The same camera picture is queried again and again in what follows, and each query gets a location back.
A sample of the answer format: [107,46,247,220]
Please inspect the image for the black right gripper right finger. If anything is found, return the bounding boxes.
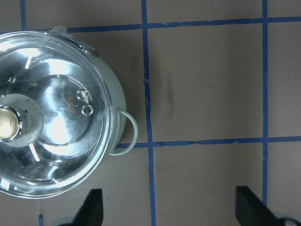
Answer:
[235,186,290,226]

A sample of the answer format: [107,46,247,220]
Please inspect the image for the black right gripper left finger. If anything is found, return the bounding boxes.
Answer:
[72,189,103,226]

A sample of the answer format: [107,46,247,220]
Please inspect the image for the pale green cooking pot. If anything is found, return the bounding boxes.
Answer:
[0,25,139,200]

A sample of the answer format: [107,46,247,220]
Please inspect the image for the glass pot lid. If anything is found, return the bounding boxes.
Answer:
[0,31,115,199]

